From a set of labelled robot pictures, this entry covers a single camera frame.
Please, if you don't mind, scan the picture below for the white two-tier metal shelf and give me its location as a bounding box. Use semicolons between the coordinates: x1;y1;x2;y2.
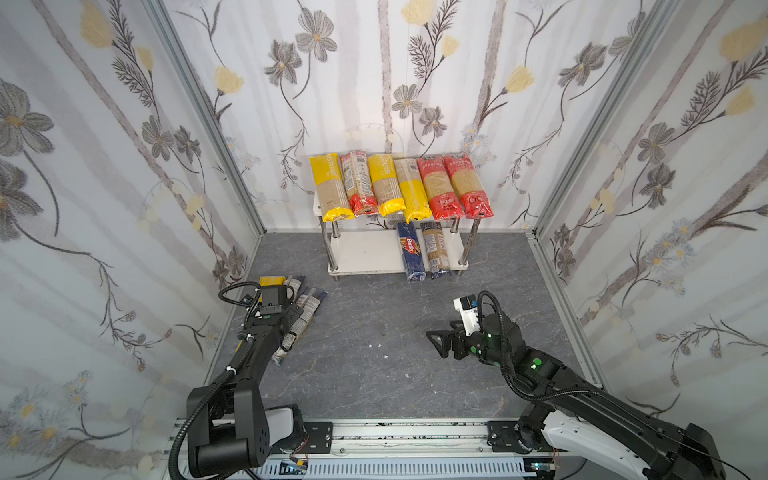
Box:
312;195;481;280

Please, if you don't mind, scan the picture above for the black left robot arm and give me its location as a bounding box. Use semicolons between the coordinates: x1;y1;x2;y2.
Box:
168;280;303;479

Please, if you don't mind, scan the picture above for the long yellow Pastatime bag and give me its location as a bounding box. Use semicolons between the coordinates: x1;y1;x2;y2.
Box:
309;153;355;222

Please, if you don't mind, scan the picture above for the red slim spaghetti pack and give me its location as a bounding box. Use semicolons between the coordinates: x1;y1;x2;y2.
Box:
340;150;379;216

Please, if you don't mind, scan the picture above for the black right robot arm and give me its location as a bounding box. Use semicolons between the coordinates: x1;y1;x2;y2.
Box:
426;290;733;479

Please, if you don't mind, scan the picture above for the yellow pasta bag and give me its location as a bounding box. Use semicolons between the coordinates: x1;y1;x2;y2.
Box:
258;276;286;287

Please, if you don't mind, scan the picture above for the blue Barilla spaghetti pack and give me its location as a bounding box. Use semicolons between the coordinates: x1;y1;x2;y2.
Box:
396;222;426;282

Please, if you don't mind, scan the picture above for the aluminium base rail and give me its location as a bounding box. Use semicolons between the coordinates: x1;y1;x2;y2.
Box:
161;417;667;480

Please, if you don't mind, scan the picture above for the short yellow Pastatime bag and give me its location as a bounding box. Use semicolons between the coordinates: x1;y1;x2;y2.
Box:
368;154;406;217

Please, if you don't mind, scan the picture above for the red spaghetti bag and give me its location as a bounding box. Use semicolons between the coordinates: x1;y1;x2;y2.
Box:
442;155;494;220
417;157;464;221

